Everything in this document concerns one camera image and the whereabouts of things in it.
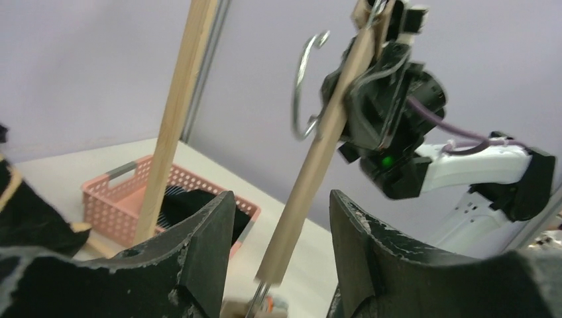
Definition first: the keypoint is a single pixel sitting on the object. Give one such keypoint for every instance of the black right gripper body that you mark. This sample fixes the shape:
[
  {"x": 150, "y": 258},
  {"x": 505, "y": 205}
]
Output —
[{"x": 366, "y": 100}]

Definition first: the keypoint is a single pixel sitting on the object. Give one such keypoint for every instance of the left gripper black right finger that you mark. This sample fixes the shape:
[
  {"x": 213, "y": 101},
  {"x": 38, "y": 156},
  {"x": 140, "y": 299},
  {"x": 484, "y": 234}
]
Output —
[{"x": 382, "y": 272}]

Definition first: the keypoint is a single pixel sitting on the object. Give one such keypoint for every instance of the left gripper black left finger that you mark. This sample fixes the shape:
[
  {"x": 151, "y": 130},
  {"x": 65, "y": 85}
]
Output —
[{"x": 178, "y": 273}]

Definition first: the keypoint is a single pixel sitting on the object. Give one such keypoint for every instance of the wooden hanger with grey underwear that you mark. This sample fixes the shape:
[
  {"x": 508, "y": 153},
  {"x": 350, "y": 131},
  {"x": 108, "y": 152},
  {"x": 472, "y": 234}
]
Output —
[{"x": 371, "y": 20}]

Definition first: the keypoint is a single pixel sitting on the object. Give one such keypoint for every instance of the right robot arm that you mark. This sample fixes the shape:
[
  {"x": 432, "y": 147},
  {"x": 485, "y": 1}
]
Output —
[{"x": 507, "y": 181}]

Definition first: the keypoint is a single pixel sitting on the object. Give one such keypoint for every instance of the pink perforated plastic basket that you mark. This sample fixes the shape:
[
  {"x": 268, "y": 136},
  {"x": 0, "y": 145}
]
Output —
[{"x": 113, "y": 210}]

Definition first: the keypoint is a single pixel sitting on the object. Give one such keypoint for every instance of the black blanket with cream flowers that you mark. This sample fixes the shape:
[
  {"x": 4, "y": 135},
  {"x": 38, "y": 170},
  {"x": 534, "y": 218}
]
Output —
[{"x": 28, "y": 220}]

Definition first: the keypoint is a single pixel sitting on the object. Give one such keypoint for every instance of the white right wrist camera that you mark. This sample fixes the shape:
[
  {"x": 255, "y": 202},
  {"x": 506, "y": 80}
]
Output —
[{"x": 406, "y": 21}]

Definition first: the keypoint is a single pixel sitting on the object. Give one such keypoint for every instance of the wooden clothes rack frame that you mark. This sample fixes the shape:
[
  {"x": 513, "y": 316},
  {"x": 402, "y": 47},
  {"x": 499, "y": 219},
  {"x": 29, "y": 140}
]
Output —
[{"x": 192, "y": 47}]

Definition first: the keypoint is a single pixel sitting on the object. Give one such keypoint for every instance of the grey metal corner rail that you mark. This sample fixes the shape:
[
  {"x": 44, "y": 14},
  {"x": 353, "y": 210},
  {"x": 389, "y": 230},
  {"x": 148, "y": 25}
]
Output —
[{"x": 213, "y": 40}]

